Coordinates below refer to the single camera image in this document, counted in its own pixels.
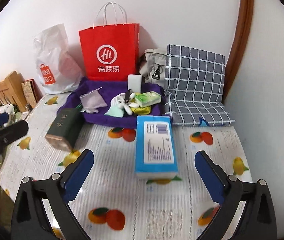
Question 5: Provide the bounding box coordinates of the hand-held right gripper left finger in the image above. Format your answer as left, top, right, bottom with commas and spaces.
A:
10, 149, 94, 240

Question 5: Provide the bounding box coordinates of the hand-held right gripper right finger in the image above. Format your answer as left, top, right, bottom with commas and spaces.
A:
194, 150, 277, 240

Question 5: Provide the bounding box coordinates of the dark green box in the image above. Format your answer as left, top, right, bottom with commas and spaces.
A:
45, 108, 84, 152

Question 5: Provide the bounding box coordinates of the mint green glove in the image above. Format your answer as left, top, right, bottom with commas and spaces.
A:
104, 106, 124, 118

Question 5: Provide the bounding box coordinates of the lilac drawstring pouch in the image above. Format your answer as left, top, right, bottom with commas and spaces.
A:
79, 87, 107, 113

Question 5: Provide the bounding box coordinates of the white glove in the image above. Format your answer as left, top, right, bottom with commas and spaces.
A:
111, 92, 137, 115

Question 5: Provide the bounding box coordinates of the yellow striped pouch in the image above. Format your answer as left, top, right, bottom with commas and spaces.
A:
129, 104, 152, 115

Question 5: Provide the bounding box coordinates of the green tissue pack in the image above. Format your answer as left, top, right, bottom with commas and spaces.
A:
134, 91, 162, 107

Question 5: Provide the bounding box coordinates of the white sponge block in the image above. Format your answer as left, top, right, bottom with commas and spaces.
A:
128, 74, 142, 97

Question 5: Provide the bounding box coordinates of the black and white patterned cloth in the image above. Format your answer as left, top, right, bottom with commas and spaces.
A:
0, 104, 16, 118

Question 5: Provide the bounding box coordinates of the patterned brown book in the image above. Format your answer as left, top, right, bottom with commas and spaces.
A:
21, 79, 38, 109

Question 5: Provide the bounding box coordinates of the fruit print tablecloth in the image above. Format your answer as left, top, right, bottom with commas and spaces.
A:
0, 94, 253, 240

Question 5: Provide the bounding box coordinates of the purple cloth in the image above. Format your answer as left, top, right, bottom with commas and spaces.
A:
57, 77, 171, 128

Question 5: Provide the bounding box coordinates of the blue and white box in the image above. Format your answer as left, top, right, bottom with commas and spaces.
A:
135, 115, 179, 179

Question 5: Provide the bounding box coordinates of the white plastic shopping bag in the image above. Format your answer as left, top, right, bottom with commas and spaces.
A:
33, 24, 84, 94

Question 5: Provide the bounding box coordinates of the grey checked cushion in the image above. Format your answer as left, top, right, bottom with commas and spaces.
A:
164, 44, 236, 127

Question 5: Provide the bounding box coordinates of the grey fabric bag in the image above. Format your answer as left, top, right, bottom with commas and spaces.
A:
139, 48, 167, 89

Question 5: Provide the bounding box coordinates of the red paper shopping bag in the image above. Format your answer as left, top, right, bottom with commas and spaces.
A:
79, 2, 140, 82

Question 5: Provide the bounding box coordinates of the brown wooden door frame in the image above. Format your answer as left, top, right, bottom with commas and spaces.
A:
225, 0, 255, 105

